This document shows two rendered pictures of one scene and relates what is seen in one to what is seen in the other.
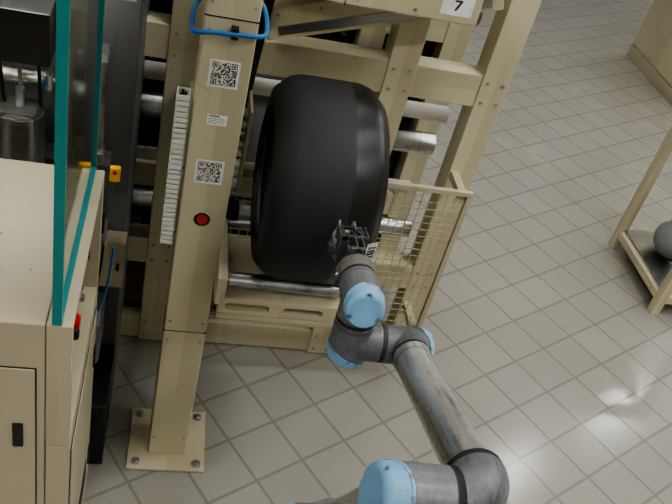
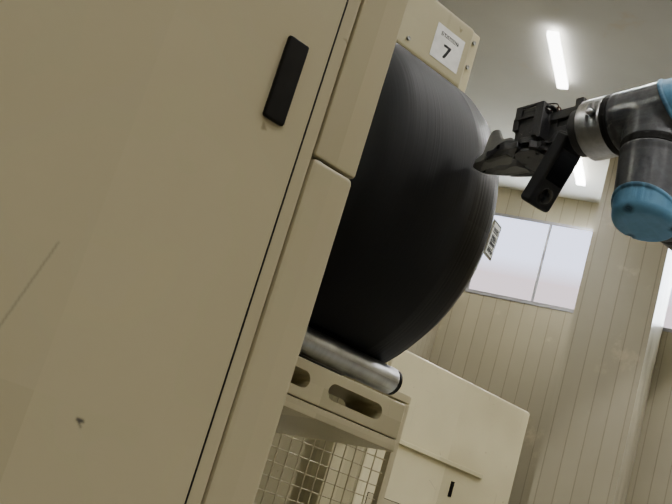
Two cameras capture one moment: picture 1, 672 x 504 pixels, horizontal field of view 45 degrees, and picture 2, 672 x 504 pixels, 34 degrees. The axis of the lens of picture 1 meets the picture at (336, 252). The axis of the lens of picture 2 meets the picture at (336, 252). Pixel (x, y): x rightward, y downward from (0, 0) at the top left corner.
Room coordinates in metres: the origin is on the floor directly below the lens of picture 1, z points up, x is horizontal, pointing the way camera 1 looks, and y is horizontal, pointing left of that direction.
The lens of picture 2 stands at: (0.25, 0.80, 0.57)
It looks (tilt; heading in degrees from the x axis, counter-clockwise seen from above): 16 degrees up; 337
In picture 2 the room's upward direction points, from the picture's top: 17 degrees clockwise
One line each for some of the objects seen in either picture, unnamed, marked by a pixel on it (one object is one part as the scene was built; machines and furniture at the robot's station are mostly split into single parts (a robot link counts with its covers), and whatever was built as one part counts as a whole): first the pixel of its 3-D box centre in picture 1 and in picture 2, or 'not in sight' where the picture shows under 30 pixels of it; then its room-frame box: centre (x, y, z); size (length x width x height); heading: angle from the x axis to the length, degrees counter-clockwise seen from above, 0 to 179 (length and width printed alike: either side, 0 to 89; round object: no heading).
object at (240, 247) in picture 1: (274, 279); (244, 401); (1.97, 0.16, 0.80); 0.37 x 0.36 x 0.02; 16
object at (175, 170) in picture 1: (176, 169); not in sight; (1.83, 0.48, 1.19); 0.05 x 0.04 x 0.48; 16
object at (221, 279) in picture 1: (222, 247); not in sight; (1.92, 0.33, 0.90); 0.40 x 0.03 x 0.10; 16
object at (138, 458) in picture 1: (167, 438); not in sight; (1.88, 0.40, 0.01); 0.27 x 0.27 x 0.02; 16
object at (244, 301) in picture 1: (278, 300); (305, 385); (1.83, 0.12, 0.83); 0.36 x 0.09 x 0.06; 106
